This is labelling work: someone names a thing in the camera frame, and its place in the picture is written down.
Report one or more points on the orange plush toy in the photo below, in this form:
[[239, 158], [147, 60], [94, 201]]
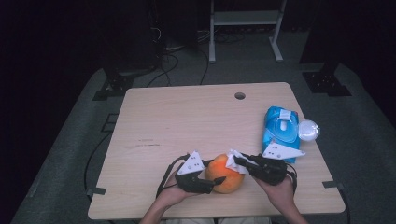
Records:
[[224, 182]]

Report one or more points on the person's right hand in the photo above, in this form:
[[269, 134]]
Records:
[[280, 194]]

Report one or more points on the black stand base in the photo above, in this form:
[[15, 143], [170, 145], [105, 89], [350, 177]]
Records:
[[116, 84], [327, 82]]

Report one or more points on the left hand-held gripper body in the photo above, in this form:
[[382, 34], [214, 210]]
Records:
[[191, 182]]

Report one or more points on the person's left hand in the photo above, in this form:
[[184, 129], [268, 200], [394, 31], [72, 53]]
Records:
[[174, 196]]

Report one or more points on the white metal stand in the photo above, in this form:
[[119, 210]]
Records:
[[246, 17]]

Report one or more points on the blue wet wipes pack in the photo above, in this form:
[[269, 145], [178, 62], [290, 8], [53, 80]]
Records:
[[280, 130]]

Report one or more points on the grey tape strip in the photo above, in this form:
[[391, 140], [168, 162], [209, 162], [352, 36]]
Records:
[[96, 190], [332, 184]]

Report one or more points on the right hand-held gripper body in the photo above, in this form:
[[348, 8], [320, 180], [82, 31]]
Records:
[[269, 171]]

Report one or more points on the white wet wipe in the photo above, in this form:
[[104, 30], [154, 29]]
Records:
[[233, 161], [284, 125]]

